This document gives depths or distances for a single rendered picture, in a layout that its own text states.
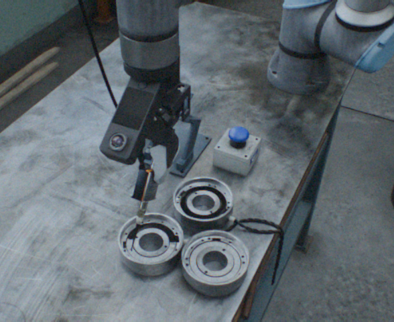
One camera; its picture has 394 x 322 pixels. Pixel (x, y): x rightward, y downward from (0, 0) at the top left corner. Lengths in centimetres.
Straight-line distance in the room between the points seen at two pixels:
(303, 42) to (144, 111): 59
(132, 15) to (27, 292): 46
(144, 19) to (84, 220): 43
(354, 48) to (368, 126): 148
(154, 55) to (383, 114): 209
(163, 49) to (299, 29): 56
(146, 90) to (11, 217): 40
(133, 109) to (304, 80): 62
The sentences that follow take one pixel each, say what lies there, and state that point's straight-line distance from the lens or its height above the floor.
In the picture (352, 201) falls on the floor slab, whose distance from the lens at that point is 215.
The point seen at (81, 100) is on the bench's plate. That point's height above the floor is 80.
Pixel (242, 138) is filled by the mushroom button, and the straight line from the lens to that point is 97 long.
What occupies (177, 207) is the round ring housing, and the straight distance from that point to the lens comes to 88.
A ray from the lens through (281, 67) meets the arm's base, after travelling 122.
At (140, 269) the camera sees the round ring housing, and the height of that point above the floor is 83.
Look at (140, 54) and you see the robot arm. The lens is 65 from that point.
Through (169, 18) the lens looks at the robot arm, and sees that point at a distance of 63.
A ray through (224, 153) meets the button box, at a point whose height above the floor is 84.
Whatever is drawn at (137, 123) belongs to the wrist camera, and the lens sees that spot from 66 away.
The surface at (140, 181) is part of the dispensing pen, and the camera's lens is 78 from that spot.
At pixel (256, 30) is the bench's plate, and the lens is 147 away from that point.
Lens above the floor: 149
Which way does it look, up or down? 42 degrees down
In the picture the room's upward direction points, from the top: 2 degrees clockwise
